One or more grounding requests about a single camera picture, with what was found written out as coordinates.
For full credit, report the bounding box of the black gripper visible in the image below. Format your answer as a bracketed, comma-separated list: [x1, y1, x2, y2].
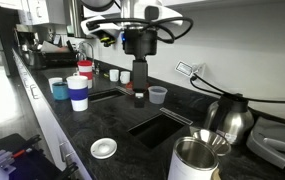
[122, 29, 157, 108]

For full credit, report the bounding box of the white mug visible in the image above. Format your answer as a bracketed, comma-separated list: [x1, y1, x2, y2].
[48, 77, 63, 93]

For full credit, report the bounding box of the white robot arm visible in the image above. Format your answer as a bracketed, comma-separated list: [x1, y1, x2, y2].
[80, 0, 193, 108]

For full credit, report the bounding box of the clear plastic cup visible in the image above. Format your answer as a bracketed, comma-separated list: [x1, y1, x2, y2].
[148, 86, 168, 104]

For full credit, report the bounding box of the small white cup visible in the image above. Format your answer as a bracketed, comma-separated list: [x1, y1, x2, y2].
[120, 71, 130, 84]
[109, 69, 119, 82]

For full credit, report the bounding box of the white tumbler red band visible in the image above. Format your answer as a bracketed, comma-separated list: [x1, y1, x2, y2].
[77, 60, 93, 88]

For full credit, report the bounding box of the white round lid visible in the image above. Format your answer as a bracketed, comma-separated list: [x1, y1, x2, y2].
[90, 138, 117, 159]

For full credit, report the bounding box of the white tumbler blue band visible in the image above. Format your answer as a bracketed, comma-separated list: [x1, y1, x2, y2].
[66, 76, 88, 112]

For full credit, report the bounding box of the chrome sink faucet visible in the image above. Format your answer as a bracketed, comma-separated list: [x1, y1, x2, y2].
[76, 41, 94, 62]

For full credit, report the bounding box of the teal mug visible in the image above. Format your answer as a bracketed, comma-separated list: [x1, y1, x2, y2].
[52, 82, 69, 100]

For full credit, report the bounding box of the white steel canister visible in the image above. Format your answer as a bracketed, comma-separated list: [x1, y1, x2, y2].
[168, 137, 219, 180]

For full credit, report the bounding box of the steel coffee carafe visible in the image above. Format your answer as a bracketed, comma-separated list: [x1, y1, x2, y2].
[204, 93, 254, 145]

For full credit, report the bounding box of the steel funnel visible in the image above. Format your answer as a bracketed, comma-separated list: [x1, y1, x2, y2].
[192, 129, 231, 156]

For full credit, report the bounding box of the black perforated robot cart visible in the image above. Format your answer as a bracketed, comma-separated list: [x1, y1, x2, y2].
[0, 133, 80, 180]

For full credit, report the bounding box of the grey lidded tray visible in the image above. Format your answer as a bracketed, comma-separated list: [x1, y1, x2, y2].
[246, 117, 285, 169]

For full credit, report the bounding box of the wall power outlet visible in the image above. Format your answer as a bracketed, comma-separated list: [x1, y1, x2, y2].
[175, 61, 205, 77]

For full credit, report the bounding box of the black power cable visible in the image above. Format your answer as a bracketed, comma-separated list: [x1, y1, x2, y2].
[189, 72, 285, 104]

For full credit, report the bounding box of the silver cabinet handle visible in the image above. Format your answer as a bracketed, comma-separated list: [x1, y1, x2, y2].
[30, 84, 40, 99]
[59, 141, 74, 164]

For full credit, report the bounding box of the orange handled clamp tool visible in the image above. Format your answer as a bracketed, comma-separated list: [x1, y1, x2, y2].
[12, 135, 41, 158]

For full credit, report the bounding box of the purple aluminium rail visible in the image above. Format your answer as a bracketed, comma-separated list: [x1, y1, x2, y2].
[0, 150, 16, 174]

